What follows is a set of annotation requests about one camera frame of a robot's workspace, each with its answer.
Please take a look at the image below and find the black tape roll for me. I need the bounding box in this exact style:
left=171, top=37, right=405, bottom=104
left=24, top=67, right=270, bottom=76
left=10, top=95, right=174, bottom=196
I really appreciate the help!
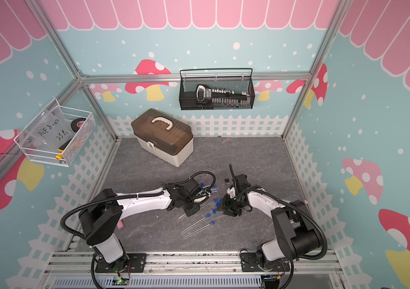
left=71, top=118, right=86, bottom=133

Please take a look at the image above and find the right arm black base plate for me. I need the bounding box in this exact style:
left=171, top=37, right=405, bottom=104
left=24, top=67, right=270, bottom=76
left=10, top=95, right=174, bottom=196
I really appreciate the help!
left=239, top=250, right=290, bottom=273

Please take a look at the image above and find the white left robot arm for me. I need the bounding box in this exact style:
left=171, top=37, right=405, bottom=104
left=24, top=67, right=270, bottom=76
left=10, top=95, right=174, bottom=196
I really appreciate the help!
left=60, top=179, right=211, bottom=264

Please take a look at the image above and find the purple pink toy spatula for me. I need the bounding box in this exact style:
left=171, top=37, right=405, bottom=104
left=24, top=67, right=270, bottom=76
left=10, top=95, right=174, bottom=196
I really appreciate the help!
left=117, top=221, right=124, bottom=230

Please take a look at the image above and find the white box with brown lid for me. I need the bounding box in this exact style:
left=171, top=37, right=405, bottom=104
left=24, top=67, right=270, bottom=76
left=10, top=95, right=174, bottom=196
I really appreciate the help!
left=131, top=108, right=194, bottom=167

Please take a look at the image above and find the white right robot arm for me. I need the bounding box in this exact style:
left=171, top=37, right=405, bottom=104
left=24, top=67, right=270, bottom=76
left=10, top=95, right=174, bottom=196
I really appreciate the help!
left=220, top=186, right=328, bottom=271

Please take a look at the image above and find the black wire wall basket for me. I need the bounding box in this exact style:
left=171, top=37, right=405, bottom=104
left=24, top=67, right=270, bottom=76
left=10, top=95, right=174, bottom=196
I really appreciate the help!
left=179, top=68, right=255, bottom=110

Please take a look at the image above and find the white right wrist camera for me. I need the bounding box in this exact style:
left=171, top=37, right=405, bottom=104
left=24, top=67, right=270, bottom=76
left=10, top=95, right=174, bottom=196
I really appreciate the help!
left=227, top=174, right=251, bottom=198

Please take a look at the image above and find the aluminium front rail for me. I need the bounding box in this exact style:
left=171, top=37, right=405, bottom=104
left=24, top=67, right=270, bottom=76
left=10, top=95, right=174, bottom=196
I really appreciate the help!
left=44, top=250, right=343, bottom=279

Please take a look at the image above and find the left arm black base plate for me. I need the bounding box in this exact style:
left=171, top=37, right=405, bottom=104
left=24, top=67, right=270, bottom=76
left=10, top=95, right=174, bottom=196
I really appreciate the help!
left=95, top=253, right=147, bottom=273

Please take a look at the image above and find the yellow black utility knife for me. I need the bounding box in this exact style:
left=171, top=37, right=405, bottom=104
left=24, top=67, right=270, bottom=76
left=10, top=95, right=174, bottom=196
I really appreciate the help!
left=56, top=140, right=71, bottom=160

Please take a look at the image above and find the clear and mesh wall bin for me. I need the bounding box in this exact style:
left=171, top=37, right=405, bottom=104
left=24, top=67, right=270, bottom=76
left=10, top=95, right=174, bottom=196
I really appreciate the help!
left=14, top=99, right=95, bottom=167

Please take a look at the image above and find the socket set in basket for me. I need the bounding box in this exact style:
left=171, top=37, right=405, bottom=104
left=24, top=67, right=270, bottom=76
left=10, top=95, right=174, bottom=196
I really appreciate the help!
left=195, top=85, right=252, bottom=108

